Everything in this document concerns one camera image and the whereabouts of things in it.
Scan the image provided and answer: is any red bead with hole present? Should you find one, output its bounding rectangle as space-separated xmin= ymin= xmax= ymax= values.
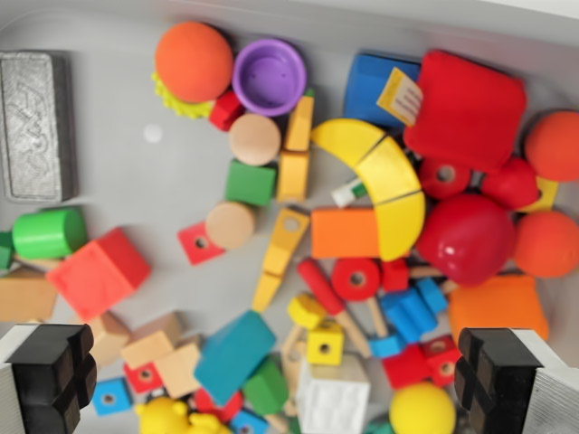
xmin=416 ymin=156 xmax=472 ymax=202

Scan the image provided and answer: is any red wheel with hole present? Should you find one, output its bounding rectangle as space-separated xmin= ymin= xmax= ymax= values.
xmin=330 ymin=257 xmax=382 ymax=304

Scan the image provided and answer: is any yellow wooden nut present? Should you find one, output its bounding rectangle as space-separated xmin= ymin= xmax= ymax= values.
xmin=286 ymin=294 xmax=328 ymax=331

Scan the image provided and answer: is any blue ridged wooden piece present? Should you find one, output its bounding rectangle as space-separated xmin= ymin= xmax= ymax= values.
xmin=379 ymin=277 xmax=450 ymax=344

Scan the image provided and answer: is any large orange ball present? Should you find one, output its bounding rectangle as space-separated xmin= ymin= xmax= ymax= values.
xmin=154 ymin=21 xmax=234 ymax=105

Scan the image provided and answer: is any yellow-orange block with hole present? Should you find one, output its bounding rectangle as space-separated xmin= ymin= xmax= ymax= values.
xmin=261 ymin=206 xmax=312 ymax=278

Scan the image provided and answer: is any blue block on wooden stick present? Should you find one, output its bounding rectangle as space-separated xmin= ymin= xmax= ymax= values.
xmin=365 ymin=297 xmax=407 ymax=360

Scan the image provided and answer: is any blue cube with hole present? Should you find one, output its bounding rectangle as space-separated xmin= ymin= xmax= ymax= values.
xmin=227 ymin=408 xmax=271 ymax=434
xmin=91 ymin=376 xmax=135 ymax=417

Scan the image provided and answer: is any green wooden block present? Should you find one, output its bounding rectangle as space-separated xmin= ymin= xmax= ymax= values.
xmin=242 ymin=356 xmax=291 ymax=415

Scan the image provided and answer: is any green wooden cube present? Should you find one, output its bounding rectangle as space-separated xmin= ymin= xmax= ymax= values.
xmin=223 ymin=158 xmax=279 ymax=209

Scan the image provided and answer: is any red toy strawberry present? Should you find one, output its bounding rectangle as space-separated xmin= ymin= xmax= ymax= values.
xmin=480 ymin=156 xmax=541 ymax=211

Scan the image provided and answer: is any natural wooden stick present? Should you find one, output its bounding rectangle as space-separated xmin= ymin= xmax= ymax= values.
xmin=279 ymin=324 xmax=309 ymax=417

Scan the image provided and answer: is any grey textured foam block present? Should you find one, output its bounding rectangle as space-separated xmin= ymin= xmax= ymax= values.
xmin=0 ymin=49 xmax=79 ymax=203

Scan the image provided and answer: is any natural wooden peg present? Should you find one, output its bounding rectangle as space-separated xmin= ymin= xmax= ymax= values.
xmin=408 ymin=265 xmax=459 ymax=296

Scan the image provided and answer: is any yellow-green knobbly ring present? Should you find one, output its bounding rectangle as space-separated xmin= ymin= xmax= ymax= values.
xmin=151 ymin=71 xmax=216 ymax=120

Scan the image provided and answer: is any blue bean bag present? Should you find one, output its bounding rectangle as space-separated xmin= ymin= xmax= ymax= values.
xmin=343 ymin=52 xmax=422 ymax=130

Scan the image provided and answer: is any natural wood cube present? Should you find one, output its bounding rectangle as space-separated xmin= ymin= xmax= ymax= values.
xmin=91 ymin=311 xmax=133 ymax=368

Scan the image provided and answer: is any yellow-orange wooden wedge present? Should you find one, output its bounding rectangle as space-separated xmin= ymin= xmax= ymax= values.
xmin=251 ymin=270 xmax=284 ymax=314

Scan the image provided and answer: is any yellow cube with hole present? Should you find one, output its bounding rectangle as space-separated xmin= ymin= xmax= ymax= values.
xmin=307 ymin=321 xmax=346 ymax=365

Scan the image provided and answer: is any natural wood cylinder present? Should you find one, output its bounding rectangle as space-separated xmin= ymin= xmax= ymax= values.
xmin=204 ymin=201 xmax=257 ymax=251
xmin=228 ymin=112 xmax=283 ymax=166

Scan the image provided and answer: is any teal wooden block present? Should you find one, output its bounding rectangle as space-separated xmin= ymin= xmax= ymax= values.
xmin=194 ymin=310 xmax=278 ymax=406

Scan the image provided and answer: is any red bean bag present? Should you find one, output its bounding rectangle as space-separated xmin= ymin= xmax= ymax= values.
xmin=403 ymin=49 xmax=528 ymax=173

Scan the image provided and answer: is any dark green wooden bolt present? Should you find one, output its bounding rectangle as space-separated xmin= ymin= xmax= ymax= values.
xmin=0 ymin=231 xmax=62 ymax=272

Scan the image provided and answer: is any small red wooden block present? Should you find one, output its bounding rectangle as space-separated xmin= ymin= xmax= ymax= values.
xmin=379 ymin=258 xmax=411 ymax=293
xmin=208 ymin=90 xmax=246 ymax=133

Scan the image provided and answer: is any yellow wooden banana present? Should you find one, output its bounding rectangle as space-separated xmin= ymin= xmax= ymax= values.
xmin=310 ymin=118 xmax=427 ymax=263

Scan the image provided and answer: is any white and green tube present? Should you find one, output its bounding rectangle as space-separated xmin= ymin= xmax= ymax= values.
xmin=330 ymin=177 xmax=368 ymax=207

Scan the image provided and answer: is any purple plastic cup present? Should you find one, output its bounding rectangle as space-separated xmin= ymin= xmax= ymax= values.
xmin=232 ymin=38 xmax=308 ymax=118

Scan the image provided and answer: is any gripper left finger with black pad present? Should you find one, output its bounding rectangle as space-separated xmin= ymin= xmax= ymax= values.
xmin=0 ymin=322 xmax=99 ymax=434

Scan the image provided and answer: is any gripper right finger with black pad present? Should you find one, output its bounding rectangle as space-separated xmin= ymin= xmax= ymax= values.
xmin=453 ymin=327 xmax=579 ymax=434

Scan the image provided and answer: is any red cube with hole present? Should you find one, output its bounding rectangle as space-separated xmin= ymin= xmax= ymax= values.
xmin=176 ymin=221 xmax=227 ymax=267
xmin=122 ymin=361 xmax=162 ymax=395
xmin=422 ymin=335 xmax=463 ymax=388

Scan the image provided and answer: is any yellow rubber duck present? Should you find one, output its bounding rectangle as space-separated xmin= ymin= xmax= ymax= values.
xmin=135 ymin=396 xmax=219 ymax=434

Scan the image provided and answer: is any yellow ball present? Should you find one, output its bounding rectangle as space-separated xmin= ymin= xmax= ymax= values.
xmin=388 ymin=382 xmax=456 ymax=434

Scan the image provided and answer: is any bright green cylinder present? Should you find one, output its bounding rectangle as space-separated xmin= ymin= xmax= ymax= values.
xmin=11 ymin=207 xmax=89 ymax=260

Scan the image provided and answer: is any shiny red toy apple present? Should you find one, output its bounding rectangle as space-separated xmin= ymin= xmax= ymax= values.
xmin=415 ymin=193 xmax=517 ymax=288

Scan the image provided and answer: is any yellow flat wooden piece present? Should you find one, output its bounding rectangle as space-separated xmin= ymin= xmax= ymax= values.
xmin=515 ymin=175 xmax=560 ymax=214

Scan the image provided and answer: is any coral red plastic cube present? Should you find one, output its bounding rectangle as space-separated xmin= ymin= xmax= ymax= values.
xmin=45 ymin=226 xmax=152 ymax=324

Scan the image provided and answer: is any yellow-orange wooden block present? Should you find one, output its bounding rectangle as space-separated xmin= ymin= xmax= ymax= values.
xmin=283 ymin=89 xmax=316 ymax=153
xmin=276 ymin=150 xmax=311 ymax=203

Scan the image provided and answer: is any orange wooden block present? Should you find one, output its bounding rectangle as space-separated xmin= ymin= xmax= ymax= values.
xmin=310 ymin=206 xmax=381 ymax=260

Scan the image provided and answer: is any white plastic cube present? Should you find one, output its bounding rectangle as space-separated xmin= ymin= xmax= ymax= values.
xmin=295 ymin=356 xmax=373 ymax=434

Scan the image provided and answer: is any red flat piece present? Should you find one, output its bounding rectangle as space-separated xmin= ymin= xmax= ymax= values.
xmin=194 ymin=388 xmax=243 ymax=424

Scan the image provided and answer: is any red-handled wooden toy tool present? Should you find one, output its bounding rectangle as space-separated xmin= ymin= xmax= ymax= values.
xmin=296 ymin=258 xmax=373 ymax=359

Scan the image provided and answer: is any grey plastic bin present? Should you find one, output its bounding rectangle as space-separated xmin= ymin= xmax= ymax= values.
xmin=0 ymin=0 xmax=579 ymax=434

